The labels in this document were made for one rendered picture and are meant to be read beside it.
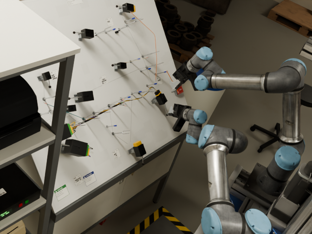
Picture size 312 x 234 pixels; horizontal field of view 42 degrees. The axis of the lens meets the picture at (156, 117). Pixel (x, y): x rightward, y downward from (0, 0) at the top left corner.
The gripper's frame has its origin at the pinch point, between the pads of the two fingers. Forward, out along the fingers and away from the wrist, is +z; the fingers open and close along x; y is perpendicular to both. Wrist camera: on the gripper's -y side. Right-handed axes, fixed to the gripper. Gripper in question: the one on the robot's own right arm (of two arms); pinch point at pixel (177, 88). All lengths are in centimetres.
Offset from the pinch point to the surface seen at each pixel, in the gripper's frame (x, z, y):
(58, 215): 92, 27, -3
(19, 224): 106, 32, 7
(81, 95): 50, 0, 31
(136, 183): 26, 64, -25
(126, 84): 12.5, 14.6, 22.8
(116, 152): 44, 26, -1
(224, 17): -393, 222, 29
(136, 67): -0.7, 12.9, 26.4
